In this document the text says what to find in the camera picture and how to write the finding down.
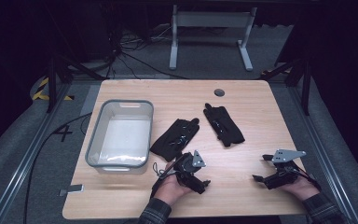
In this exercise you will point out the yellow black hazard tape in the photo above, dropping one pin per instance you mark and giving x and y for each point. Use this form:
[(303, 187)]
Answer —
[(40, 90)]

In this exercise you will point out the black glove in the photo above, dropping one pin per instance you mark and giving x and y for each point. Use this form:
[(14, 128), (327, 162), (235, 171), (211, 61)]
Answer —
[(223, 126), (175, 140)]

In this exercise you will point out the person's left hand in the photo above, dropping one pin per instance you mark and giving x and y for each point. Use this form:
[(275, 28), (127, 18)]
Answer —
[(167, 189)]

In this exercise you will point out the white metal desk frame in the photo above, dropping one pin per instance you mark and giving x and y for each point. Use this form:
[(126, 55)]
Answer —
[(211, 19)]

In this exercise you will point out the grey-rimmed white plastic bin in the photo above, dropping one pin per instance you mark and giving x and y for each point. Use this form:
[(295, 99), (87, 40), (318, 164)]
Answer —
[(121, 137)]

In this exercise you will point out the black metal stand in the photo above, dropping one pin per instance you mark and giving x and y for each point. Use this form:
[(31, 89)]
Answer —
[(52, 84), (306, 87)]

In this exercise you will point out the person's right hand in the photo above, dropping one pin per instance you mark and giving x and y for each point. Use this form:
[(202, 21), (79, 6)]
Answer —
[(306, 188)]

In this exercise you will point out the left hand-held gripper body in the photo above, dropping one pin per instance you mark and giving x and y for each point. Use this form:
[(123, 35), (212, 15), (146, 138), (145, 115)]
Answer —
[(186, 168)]

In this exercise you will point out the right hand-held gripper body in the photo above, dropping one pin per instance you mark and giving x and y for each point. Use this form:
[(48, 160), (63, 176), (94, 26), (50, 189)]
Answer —
[(284, 177)]

